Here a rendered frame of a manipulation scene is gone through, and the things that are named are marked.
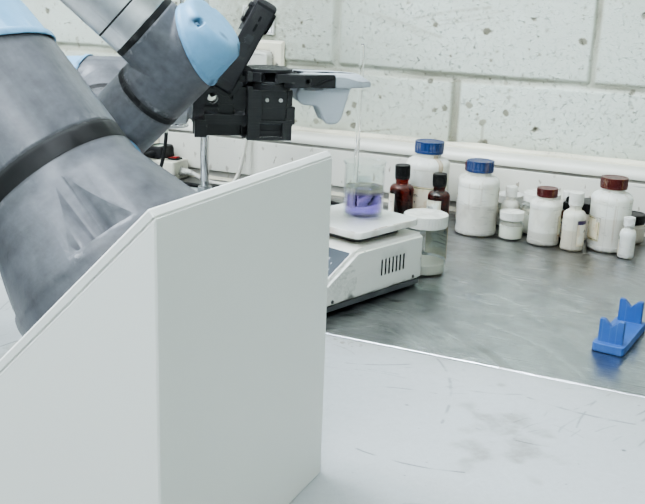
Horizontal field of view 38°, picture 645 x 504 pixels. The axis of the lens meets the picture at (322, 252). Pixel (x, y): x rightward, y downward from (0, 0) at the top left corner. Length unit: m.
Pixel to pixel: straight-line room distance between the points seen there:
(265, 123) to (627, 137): 0.69
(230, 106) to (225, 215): 0.57
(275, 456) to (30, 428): 0.17
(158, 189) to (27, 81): 0.11
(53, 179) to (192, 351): 0.15
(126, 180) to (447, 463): 0.35
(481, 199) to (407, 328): 0.44
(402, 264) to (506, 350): 0.21
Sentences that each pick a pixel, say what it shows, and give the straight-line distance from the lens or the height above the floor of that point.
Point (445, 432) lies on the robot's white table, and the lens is 0.81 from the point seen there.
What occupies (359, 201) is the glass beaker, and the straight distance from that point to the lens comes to 1.14.
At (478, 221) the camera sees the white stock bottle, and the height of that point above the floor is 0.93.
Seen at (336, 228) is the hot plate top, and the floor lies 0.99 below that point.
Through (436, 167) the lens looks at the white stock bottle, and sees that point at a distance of 1.49.
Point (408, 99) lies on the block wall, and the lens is 1.65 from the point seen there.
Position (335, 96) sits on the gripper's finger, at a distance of 1.10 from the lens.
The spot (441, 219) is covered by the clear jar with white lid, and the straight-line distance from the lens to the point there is 1.21.
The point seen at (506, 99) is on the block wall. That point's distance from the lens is 1.60.
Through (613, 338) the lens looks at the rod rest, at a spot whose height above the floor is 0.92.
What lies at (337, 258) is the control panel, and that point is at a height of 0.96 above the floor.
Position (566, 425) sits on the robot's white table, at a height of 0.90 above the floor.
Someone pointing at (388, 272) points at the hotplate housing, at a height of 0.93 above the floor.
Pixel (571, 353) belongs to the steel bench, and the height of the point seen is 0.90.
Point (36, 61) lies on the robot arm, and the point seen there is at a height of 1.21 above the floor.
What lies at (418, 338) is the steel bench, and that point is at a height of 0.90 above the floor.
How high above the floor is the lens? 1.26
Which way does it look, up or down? 16 degrees down
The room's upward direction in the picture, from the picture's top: 2 degrees clockwise
